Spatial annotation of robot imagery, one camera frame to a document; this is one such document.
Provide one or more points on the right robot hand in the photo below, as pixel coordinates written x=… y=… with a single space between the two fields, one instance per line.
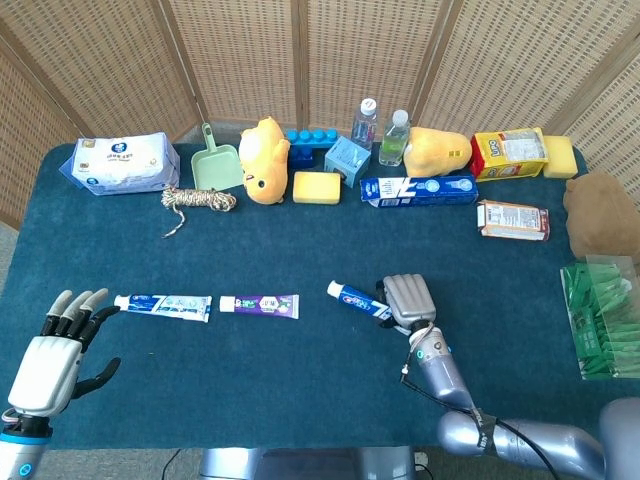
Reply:
x=407 y=300

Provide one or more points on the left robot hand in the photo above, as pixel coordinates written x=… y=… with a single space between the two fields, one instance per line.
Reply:
x=45 y=365

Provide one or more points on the blue Crest toothpaste tube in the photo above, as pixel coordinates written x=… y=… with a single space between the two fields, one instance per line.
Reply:
x=350 y=295

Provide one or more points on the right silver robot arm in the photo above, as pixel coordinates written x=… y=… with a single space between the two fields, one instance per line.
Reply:
x=440 y=370

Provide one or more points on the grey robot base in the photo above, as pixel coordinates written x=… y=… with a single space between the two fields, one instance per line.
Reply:
x=310 y=465

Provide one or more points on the blue toothpaste carton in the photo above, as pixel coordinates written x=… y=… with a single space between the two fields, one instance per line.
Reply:
x=425 y=190

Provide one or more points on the blue white toothpaste tube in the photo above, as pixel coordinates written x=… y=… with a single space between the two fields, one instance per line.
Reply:
x=160 y=305

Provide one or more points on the purple toothpaste tube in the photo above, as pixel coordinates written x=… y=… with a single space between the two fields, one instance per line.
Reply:
x=260 y=305

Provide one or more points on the teal table cloth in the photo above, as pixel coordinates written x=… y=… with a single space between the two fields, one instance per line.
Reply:
x=300 y=250

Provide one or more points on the orange brown small carton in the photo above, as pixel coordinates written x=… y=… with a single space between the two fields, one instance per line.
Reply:
x=512 y=220

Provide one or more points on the yellow sponge with green pad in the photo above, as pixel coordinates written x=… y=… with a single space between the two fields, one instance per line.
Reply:
x=316 y=187

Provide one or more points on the yellow plush toy with tag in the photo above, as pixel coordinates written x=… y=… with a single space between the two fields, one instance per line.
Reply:
x=440 y=152

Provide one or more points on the clear bottle green label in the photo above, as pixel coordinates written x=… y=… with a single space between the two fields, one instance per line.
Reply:
x=393 y=145

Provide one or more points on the light blue cube box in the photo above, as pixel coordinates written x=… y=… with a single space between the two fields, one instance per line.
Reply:
x=345 y=155

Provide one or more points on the yellow snack bag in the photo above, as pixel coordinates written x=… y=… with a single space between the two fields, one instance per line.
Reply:
x=505 y=155

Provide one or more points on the clear bottle pink label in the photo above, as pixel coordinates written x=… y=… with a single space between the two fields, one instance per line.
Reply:
x=363 y=127

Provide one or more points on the blue toy building block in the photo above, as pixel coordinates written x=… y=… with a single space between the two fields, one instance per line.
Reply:
x=300 y=155

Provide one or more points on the clear bag green packets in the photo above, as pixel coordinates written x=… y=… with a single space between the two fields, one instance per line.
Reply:
x=600 y=320

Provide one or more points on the yellow plush duck toy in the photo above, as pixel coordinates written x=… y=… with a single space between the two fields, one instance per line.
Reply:
x=265 y=165

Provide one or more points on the brown plush toy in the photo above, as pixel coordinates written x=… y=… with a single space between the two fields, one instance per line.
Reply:
x=600 y=215

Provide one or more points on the white tissue pack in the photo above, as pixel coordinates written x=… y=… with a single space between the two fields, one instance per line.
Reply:
x=125 y=165

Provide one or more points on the green plastic dustpan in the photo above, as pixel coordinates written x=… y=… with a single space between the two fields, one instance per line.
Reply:
x=217 y=167

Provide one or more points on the woven folding screen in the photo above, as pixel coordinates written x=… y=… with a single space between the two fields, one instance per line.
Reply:
x=250 y=60

